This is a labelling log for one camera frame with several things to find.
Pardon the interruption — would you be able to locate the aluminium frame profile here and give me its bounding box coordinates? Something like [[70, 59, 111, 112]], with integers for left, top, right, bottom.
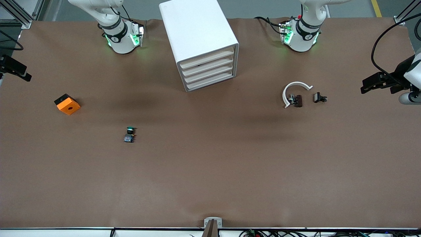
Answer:
[[394, 0, 421, 25], [0, 0, 45, 29]]

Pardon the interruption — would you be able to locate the green push button switch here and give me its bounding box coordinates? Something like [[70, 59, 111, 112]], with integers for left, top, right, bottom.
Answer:
[[124, 126, 137, 143]]

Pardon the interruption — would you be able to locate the brown table mat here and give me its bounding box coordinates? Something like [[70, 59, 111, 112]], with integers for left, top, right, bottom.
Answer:
[[0, 16, 421, 229]]

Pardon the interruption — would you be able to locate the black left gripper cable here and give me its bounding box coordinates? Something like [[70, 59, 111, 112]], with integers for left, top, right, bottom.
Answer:
[[371, 13, 421, 87]]

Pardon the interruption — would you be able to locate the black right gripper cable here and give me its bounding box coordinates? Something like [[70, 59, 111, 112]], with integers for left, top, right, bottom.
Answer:
[[0, 30, 24, 52]]

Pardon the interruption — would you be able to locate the white curved plastic piece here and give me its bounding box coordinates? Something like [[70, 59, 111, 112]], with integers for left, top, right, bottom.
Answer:
[[282, 81, 313, 109]]

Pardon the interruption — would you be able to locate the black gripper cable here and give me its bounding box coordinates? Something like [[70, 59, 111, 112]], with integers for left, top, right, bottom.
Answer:
[[0, 30, 24, 52], [371, 13, 421, 87]]

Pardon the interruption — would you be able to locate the grey metal bracket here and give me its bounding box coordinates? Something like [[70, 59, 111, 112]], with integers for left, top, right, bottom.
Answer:
[[204, 217, 223, 228]]

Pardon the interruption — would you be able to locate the small brown electrical component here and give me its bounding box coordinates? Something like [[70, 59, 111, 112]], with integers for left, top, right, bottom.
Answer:
[[288, 94, 303, 108]]

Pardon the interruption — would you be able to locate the black arm base cable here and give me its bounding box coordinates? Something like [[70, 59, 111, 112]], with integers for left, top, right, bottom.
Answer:
[[254, 16, 290, 35]]

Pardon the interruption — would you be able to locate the orange block with black side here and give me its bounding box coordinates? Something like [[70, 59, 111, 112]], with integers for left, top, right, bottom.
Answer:
[[54, 93, 81, 116]]

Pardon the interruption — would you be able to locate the white table edge rail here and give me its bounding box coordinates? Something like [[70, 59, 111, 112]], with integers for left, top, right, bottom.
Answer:
[[0, 227, 421, 237]]

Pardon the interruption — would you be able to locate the bundle of mixed cables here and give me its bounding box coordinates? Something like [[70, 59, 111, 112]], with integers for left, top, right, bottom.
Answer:
[[239, 229, 421, 237]]

